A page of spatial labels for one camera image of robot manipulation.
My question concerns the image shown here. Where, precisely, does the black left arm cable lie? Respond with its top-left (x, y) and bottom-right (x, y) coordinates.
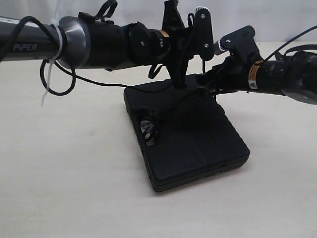
top-left (0, 0), bottom-right (139, 96)

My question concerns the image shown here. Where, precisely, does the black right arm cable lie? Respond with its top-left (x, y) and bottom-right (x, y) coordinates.
top-left (262, 24), bottom-right (317, 62)

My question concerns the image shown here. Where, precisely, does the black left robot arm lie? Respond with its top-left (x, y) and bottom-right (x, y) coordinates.
top-left (0, 0), bottom-right (196, 88)

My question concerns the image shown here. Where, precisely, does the white zip tie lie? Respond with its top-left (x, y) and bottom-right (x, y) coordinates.
top-left (41, 21), bottom-right (65, 108)

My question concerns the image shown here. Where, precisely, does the black plastic carrying case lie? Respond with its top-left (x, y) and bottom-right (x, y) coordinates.
top-left (123, 74), bottom-right (250, 192)

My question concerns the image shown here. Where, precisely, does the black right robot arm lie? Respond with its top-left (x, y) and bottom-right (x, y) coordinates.
top-left (195, 51), bottom-right (317, 105)

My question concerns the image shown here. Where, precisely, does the black cord with knot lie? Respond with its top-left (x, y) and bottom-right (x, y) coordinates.
top-left (138, 91), bottom-right (218, 147)

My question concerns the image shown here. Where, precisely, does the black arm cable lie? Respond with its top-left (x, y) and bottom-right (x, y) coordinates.
top-left (0, 0), bottom-right (139, 96)
top-left (262, 24), bottom-right (317, 62)

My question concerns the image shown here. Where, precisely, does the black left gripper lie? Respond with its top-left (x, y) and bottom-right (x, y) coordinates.
top-left (161, 0), bottom-right (194, 89)

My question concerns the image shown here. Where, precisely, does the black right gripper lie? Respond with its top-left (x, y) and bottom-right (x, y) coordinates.
top-left (195, 57), bottom-right (250, 97)

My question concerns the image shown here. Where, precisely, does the white backdrop curtain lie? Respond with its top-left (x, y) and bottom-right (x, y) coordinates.
top-left (0, 0), bottom-right (317, 42)

